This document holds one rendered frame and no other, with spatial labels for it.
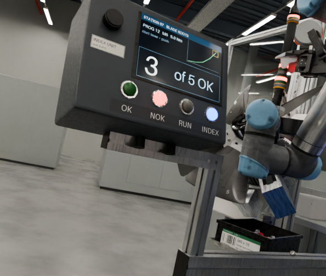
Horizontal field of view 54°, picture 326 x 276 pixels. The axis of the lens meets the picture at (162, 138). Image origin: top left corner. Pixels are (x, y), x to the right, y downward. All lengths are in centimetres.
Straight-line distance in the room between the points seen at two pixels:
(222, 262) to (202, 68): 38
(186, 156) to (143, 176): 603
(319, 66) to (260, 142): 50
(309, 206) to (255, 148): 95
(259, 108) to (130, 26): 41
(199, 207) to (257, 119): 29
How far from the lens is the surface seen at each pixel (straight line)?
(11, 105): 821
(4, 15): 1417
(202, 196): 61
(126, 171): 655
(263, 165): 81
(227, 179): 114
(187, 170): 141
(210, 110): 52
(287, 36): 134
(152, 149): 55
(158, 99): 47
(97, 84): 44
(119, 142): 52
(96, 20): 48
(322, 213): 180
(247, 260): 73
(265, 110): 80
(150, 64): 49
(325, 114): 84
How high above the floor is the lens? 104
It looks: 2 degrees up
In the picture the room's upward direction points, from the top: 12 degrees clockwise
